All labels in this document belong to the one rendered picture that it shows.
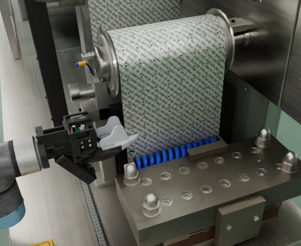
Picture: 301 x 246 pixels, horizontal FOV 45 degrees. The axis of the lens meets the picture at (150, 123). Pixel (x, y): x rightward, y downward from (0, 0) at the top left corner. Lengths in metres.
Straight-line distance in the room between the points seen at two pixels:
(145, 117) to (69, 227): 0.32
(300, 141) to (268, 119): 1.54
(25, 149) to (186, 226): 0.35
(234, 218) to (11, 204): 0.45
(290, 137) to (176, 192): 2.03
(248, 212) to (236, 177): 0.08
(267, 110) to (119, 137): 0.55
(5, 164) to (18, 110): 0.63
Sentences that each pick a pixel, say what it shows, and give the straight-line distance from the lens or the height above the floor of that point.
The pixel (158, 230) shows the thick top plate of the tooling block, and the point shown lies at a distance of 0.71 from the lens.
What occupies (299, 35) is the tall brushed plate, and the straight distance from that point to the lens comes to 0.74.
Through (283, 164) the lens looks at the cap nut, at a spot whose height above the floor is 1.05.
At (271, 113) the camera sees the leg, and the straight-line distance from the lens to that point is 1.18.
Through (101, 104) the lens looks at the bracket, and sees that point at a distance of 0.82.
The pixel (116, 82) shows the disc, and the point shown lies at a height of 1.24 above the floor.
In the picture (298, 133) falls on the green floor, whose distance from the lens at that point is 2.79.
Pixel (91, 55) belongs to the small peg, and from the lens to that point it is 0.75.
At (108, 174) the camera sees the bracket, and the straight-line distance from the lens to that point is 0.95.
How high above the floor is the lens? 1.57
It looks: 35 degrees down
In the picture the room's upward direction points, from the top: 3 degrees counter-clockwise
